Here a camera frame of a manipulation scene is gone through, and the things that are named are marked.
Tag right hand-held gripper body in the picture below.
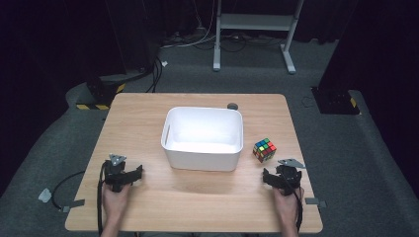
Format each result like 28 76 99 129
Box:
275 158 307 198

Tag bundle of floor cables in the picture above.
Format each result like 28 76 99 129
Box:
160 25 285 53

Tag white metal stand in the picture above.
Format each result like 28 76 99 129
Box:
212 0 305 75

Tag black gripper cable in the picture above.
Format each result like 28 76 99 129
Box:
286 177 304 232
96 160 111 237

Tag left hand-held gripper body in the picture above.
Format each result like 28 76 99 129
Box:
104 153 133 193

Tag person's right hand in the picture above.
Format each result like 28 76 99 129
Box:
272 187 303 227

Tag black cables on floor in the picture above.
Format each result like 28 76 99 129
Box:
145 56 164 94

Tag white plastic bin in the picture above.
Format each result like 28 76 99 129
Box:
160 106 245 173

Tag grey tape strip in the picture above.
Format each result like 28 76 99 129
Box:
61 198 86 213
304 197 328 209

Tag multicoloured puzzle cube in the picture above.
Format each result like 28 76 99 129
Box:
252 137 278 164

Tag person's left hand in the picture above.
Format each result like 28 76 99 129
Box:
101 182 132 218

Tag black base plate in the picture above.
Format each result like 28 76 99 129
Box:
310 86 361 116

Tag dark curtain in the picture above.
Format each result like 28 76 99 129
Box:
317 0 419 189
0 0 161 196

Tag black floor cable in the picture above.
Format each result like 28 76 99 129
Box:
50 170 86 210

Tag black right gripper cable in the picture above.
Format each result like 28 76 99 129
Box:
286 177 304 232

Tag black base with yellow stripes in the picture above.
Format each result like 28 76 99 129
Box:
75 73 127 112

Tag pale grey plug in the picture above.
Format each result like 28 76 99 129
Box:
38 188 53 203

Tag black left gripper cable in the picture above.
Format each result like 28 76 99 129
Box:
96 160 111 237

